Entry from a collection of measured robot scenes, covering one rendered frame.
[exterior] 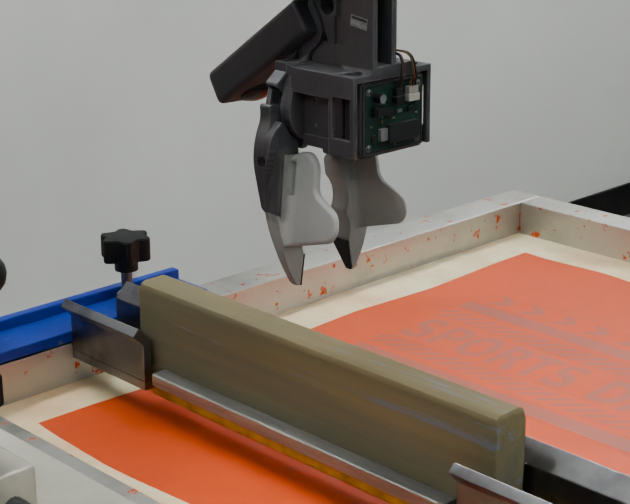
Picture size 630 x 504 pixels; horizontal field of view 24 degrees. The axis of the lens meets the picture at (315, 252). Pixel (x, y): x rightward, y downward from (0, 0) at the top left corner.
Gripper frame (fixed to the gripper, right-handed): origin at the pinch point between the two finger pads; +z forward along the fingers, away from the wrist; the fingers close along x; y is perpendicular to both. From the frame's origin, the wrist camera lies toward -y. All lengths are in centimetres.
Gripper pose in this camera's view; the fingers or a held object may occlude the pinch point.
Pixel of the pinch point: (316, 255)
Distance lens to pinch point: 100.2
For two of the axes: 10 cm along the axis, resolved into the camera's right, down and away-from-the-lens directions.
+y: 6.9, 2.2, -6.9
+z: 0.1, 9.5, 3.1
